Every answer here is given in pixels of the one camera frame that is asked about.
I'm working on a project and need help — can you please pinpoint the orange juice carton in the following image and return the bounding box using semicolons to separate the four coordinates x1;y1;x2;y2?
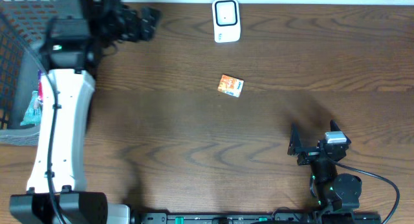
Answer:
217;74;244;98

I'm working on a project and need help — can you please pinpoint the red purple snack bag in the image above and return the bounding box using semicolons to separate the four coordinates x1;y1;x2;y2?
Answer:
38;70;43;103

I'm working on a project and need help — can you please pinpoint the teal snack packet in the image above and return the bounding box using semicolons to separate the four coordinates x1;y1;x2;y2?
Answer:
20;91;43;126

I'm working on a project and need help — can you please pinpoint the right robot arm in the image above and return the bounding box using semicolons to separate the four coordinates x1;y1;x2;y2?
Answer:
287;120;362;223

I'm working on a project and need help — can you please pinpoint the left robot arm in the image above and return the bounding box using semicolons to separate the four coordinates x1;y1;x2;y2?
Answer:
9;0;162;224

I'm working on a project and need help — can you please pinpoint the grey plastic mesh basket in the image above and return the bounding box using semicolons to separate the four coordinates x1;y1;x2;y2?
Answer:
1;0;94;148

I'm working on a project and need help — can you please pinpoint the right black cable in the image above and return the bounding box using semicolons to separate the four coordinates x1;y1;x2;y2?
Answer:
329;157;401;224

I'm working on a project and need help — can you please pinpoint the black cable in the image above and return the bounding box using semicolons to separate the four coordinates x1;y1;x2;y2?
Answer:
329;157;401;224
0;10;67;224

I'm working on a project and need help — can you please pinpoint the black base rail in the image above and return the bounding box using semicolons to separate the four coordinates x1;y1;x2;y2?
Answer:
129;211;381;224

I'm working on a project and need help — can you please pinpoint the left black cable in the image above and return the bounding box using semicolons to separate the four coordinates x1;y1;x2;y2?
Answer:
0;10;67;224

